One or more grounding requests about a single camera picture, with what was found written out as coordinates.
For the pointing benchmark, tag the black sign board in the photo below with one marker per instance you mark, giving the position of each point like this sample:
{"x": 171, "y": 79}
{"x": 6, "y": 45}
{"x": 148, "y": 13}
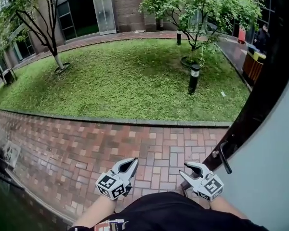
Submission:
{"x": 9, "y": 76}

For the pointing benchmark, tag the green lawn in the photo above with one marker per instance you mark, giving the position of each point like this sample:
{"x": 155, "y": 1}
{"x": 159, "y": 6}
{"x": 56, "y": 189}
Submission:
{"x": 125, "y": 85}

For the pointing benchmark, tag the wooden slatted bin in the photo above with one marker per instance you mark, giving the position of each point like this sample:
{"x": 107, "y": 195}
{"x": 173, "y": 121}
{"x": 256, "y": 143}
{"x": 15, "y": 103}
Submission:
{"x": 251, "y": 67}

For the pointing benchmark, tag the grey stone kerb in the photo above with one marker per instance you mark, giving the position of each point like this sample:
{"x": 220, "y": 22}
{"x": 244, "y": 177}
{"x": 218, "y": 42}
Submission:
{"x": 110, "y": 120}

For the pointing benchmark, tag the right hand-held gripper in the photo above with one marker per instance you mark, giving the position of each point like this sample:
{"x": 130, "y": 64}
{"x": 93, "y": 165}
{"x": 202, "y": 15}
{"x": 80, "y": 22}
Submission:
{"x": 210, "y": 186}

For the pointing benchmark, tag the tree with white-painted trunk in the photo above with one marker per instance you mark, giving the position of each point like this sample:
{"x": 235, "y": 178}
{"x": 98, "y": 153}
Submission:
{"x": 56, "y": 55}

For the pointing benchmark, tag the red box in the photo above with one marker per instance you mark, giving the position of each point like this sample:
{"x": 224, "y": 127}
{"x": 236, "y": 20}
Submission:
{"x": 241, "y": 35}

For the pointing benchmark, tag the person's right forearm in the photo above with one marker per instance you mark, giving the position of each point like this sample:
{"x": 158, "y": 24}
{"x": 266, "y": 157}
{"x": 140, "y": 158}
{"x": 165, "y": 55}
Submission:
{"x": 226, "y": 208}

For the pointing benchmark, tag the person's black shirt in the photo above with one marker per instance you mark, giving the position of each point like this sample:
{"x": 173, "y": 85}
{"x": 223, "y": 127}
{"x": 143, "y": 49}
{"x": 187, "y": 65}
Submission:
{"x": 168, "y": 213}

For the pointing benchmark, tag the bushy green tree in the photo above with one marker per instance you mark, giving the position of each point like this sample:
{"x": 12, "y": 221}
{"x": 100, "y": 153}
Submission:
{"x": 195, "y": 11}

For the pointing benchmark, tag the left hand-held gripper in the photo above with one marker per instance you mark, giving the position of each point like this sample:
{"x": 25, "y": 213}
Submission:
{"x": 110, "y": 184}

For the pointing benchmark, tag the short black bollard lamp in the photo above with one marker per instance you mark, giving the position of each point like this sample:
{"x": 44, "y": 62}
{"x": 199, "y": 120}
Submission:
{"x": 178, "y": 38}

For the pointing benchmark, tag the tall black bollard lamp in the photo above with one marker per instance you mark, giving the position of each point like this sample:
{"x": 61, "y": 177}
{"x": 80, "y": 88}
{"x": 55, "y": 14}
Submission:
{"x": 193, "y": 80}

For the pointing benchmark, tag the glass building door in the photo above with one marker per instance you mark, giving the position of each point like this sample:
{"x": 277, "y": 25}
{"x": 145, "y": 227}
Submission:
{"x": 104, "y": 13}

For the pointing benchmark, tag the metal ground cover plate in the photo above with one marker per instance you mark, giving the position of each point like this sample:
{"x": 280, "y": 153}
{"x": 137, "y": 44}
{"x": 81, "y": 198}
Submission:
{"x": 11, "y": 154}

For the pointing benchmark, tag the grey door with black frame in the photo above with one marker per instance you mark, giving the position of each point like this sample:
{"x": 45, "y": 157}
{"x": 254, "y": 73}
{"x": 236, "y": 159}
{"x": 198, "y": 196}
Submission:
{"x": 267, "y": 153}

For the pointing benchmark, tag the person's left forearm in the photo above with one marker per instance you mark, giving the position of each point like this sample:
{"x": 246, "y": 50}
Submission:
{"x": 96, "y": 210}

